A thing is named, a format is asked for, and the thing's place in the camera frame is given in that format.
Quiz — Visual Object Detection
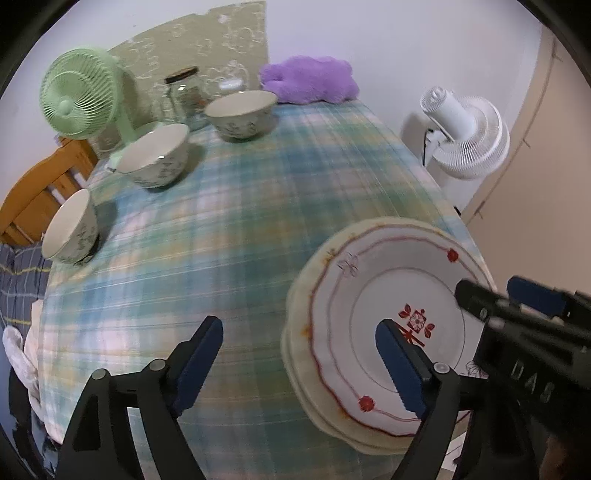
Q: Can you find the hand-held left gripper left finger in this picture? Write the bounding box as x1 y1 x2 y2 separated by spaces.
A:
55 315 225 480

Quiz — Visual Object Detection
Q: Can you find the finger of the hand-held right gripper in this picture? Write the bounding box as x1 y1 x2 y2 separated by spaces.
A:
506 276 591 324
455 278 522 328

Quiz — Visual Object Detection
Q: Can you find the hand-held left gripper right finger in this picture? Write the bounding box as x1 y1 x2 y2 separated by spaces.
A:
375 318 532 480

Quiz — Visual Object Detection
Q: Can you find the white plate red pattern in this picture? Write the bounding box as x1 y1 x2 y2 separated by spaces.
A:
308 227 497 437

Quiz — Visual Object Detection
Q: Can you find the round yellow floral plate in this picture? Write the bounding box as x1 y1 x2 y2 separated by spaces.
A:
284 218 497 444

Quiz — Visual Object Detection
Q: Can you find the green floral ceramic bowl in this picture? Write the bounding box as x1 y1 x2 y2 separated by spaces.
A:
204 90 279 142
41 188 100 265
115 122 191 189

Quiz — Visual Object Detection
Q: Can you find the cream door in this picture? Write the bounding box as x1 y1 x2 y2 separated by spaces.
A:
462 28 591 296

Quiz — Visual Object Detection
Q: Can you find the white fan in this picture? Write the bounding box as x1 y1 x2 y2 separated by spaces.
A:
399 85 511 208

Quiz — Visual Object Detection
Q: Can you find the plaid tablecloth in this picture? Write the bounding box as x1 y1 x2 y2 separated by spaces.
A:
34 97 497 467

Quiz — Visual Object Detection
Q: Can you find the white cloth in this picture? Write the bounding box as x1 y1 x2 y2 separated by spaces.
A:
2 327 38 393

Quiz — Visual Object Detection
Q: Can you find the blue plaid bedding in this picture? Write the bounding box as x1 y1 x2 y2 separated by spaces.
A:
0 242 54 333

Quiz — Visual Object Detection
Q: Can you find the wooden bed headboard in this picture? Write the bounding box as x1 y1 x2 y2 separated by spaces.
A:
0 136 100 247

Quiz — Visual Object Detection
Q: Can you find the glass jar with lid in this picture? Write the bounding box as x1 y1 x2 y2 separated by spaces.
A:
163 67 211 125

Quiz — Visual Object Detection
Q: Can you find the purple plush toy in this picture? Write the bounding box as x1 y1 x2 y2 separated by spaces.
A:
259 55 361 104

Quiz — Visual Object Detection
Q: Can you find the green desk fan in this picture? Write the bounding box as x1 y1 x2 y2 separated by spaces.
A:
41 45 139 169

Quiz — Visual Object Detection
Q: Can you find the green cartoon print mat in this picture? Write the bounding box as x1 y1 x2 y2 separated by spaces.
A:
90 0 271 153

